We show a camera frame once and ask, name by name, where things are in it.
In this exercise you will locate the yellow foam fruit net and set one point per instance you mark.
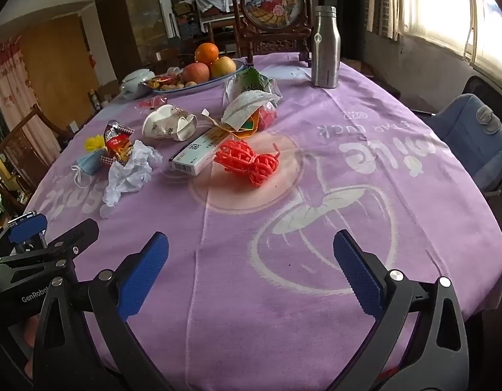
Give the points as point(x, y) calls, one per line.
point(94, 143)

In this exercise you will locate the torn orange carton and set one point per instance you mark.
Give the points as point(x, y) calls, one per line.
point(246, 127)

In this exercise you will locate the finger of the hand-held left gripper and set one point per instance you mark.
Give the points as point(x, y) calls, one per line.
point(80, 232)
point(27, 228)

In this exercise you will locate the green and white packet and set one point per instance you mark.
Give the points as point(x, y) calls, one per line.
point(251, 81)

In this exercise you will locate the white window curtain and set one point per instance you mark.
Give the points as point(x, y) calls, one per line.
point(430, 8)

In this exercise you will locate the orange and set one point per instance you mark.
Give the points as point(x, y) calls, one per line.
point(207, 53)

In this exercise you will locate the blue oval fruit plate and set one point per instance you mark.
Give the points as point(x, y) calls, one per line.
point(218, 82)

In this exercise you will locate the person's left hand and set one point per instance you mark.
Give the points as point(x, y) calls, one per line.
point(31, 330)

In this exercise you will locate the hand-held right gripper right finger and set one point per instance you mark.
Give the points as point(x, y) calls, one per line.
point(356, 273)

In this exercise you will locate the yellow apple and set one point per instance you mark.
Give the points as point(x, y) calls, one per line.
point(223, 67)

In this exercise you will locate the cluttered background shelf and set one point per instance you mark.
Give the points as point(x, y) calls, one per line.
point(185, 12)

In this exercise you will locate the dark wooden glass cabinet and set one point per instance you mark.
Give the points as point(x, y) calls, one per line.
point(128, 20)

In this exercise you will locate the clear red candy wrapper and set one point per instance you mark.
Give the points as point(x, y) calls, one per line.
point(153, 102)

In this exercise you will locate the red jelly cup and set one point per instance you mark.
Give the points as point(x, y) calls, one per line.
point(267, 116)

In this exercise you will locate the round embroidered wooden table screen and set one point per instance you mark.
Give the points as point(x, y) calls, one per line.
point(271, 8)

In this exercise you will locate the dark wooden chair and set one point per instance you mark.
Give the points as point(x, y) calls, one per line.
point(27, 146)

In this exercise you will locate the red apple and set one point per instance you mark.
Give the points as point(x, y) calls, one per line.
point(196, 72)

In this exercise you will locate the red foam fruit net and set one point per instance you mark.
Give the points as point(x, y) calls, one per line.
point(242, 159)

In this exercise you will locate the blue face mask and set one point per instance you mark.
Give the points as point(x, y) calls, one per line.
point(90, 161)

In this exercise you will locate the red snack packet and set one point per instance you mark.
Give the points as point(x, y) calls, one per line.
point(118, 142)

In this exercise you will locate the long white cardboard box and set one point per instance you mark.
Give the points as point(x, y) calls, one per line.
point(194, 154)

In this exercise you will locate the crumpled white plastic bag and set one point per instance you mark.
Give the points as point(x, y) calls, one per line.
point(128, 171)

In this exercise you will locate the crushed white paper cup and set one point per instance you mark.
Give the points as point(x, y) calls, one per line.
point(165, 124)

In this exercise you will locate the red patterned curtain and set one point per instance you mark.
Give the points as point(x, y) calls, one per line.
point(14, 89)

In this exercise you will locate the blue cushioned chair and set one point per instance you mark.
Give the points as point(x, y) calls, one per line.
point(466, 142)

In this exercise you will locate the stainless steel bottle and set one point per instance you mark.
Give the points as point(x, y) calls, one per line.
point(326, 49)

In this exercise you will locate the pile of snacks and nuts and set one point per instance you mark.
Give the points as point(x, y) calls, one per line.
point(169, 83)

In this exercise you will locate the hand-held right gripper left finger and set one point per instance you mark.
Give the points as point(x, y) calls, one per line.
point(147, 273)

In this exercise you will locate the brown wooden door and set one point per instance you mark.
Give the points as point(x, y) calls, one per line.
point(55, 61)

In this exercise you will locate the purple printed tablecloth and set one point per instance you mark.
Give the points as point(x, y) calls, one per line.
point(234, 293)

